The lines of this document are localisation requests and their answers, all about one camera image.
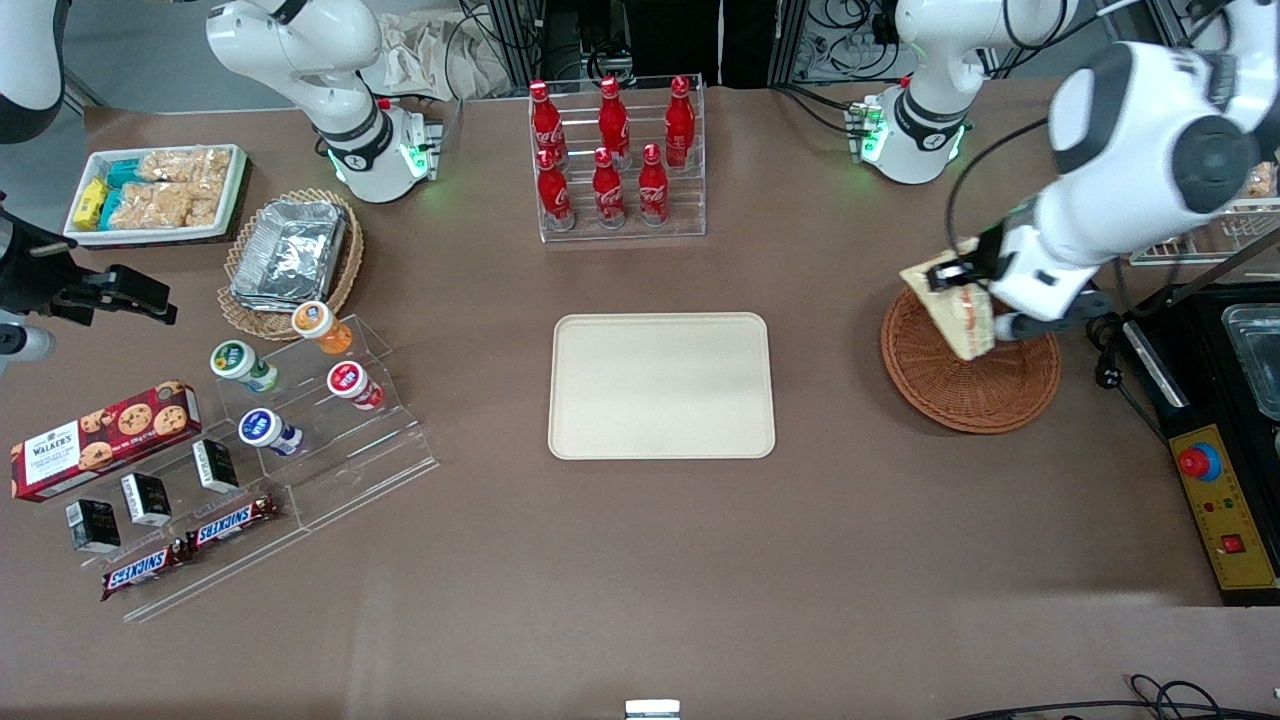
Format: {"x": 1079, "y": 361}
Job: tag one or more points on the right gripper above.
{"x": 30, "y": 275}

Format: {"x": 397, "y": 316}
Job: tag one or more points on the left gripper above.
{"x": 988, "y": 258}

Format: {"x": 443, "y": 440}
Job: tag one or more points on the triangular sandwich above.
{"x": 962, "y": 320}

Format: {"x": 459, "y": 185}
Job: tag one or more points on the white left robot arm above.
{"x": 1130, "y": 120}

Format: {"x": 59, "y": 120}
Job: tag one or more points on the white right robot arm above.
{"x": 320, "y": 70}

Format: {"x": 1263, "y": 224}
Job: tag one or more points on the brown wicker basket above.
{"x": 980, "y": 395}

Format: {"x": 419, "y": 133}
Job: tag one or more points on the white rectangular snack tray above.
{"x": 236, "y": 190}

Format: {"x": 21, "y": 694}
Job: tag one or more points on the light wicker basket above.
{"x": 350, "y": 270}

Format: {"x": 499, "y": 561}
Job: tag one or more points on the beige plastic tray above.
{"x": 660, "y": 385}

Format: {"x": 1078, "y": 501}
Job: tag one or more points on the teal snack packet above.
{"x": 124, "y": 173}
{"x": 110, "y": 208}

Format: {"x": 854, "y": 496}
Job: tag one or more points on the clear bag of rice crackers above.
{"x": 160, "y": 205}
{"x": 185, "y": 165}

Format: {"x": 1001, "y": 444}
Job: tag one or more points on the yellow snack packet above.
{"x": 90, "y": 203}

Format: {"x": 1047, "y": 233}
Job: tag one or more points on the green lid yogurt cup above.
{"x": 238, "y": 362}

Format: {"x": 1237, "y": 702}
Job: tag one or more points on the red Walkers cookie box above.
{"x": 100, "y": 440}

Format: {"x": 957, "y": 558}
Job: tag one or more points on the stack of foil containers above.
{"x": 290, "y": 250}

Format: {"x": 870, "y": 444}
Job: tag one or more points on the orange lid yogurt cup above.
{"x": 318, "y": 322}

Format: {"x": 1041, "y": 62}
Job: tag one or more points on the blue lid yogurt cup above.
{"x": 262, "y": 428}

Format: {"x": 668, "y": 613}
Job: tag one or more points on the small black box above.
{"x": 146, "y": 500}
{"x": 215, "y": 466}
{"x": 93, "y": 526}

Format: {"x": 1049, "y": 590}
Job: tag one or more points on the red lid yogurt cup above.
{"x": 350, "y": 382}

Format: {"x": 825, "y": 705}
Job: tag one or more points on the Snickers bar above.
{"x": 140, "y": 570}
{"x": 232, "y": 522}

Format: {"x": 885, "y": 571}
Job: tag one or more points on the clear acrylic stepped cup stand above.
{"x": 370, "y": 460}

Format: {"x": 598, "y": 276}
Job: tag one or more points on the clear acrylic bottle rack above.
{"x": 690, "y": 200}

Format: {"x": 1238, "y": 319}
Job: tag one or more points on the clear acrylic stepped candy stand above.
{"x": 230, "y": 570}

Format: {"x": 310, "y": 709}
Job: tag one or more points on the clear bag of fried snacks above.
{"x": 1262, "y": 182}

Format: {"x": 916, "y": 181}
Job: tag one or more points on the clear plastic container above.
{"x": 1255, "y": 360}

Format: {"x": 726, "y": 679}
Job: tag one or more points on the red emergency stop button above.
{"x": 1198, "y": 462}

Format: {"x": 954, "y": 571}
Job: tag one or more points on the red cola bottle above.
{"x": 607, "y": 192}
{"x": 613, "y": 120}
{"x": 680, "y": 125}
{"x": 546, "y": 125}
{"x": 554, "y": 195}
{"x": 653, "y": 190}

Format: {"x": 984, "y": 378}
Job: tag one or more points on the black control box yellow panel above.
{"x": 1225, "y": 500}

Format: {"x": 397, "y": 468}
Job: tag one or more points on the crumpled beige cloth bag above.
{"x": 430, "y": 55}

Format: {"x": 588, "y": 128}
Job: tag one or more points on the right wrist white cylinder mount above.
{"x": 22, "y": 343}

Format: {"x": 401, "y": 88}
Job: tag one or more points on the red rocker switch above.
{"x": 1232, "y": 545}

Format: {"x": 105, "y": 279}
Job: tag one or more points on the silver metal bracket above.
{"x": 652, "y": 710}

